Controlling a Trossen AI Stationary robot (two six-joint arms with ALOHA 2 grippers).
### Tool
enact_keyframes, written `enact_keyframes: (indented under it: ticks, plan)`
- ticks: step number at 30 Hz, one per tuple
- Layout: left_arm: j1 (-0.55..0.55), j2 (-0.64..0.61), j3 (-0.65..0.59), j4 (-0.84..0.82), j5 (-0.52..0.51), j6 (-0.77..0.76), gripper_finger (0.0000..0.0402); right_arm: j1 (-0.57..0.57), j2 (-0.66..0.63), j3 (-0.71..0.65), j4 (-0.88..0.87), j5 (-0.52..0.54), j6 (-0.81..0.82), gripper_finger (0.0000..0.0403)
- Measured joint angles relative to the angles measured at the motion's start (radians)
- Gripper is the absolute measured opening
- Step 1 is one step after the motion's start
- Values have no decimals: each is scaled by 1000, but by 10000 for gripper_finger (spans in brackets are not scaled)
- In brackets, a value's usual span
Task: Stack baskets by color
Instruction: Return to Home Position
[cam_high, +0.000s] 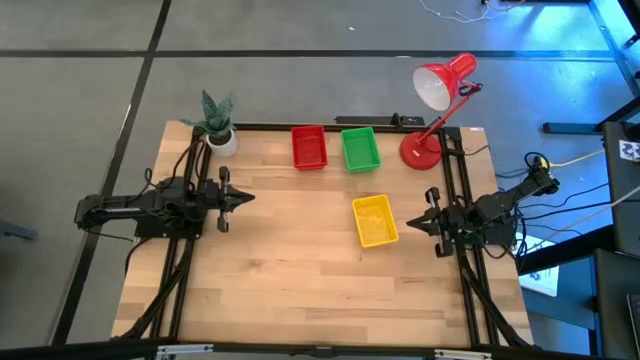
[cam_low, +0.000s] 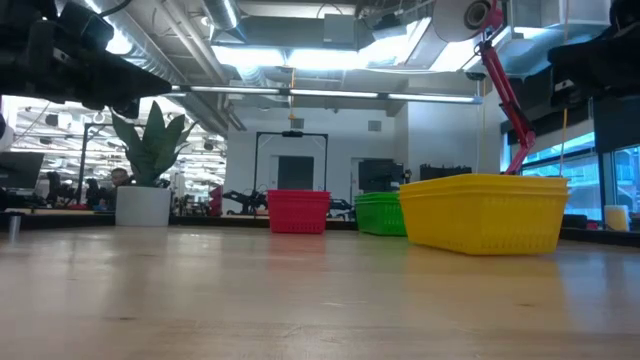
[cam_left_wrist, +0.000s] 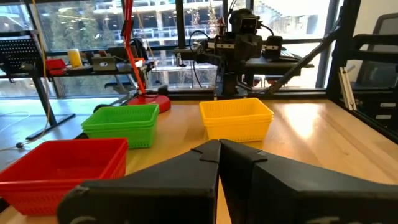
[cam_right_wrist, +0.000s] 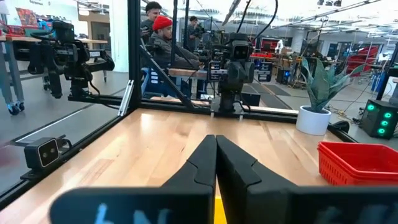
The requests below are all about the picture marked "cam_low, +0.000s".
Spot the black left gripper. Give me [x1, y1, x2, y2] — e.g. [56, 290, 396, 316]
[0, 0, 174, 120]

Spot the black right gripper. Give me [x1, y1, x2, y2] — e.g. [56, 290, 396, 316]
[547, 0, 640, 107]

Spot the artificial green plant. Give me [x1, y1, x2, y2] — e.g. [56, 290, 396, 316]
[110, 99, 200, 189]

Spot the black metal stand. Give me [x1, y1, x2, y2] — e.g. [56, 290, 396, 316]
[78, 122, 119, 190]

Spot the red desk lamp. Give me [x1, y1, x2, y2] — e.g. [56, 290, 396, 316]
[432, 0, 537, 176]

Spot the person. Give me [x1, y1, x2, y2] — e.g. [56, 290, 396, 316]
[97, 167, 132, 211]

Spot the white plant pot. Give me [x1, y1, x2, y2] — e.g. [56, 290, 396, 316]
[115, 186, 173, 228]

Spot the dark computer monitor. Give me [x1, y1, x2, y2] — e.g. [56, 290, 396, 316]
[0, 151, 45, 190]

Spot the yellow cylinder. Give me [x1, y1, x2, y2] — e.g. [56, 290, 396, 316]
[603, 204, 631, 233]

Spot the black equipment box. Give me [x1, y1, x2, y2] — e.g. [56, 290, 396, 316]
[419, 163, 474, 182]

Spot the long ceiling light tube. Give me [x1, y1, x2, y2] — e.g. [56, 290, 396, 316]
[169, 84, 484, 105]

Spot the black machine cabinet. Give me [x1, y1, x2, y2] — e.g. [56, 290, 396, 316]
[357, 158, 412, 194]

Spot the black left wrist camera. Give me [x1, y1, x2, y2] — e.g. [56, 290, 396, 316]
[58, 2, 116, 51]

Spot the silver ventilation duct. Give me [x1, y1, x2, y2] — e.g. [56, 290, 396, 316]
[199, 0, 242, 32]

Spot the black gantry frame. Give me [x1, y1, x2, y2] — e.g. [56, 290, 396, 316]
[253, 130, 330, 192]

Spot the grey metal post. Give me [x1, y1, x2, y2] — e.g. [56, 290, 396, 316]
[6, 211, 24, 242]

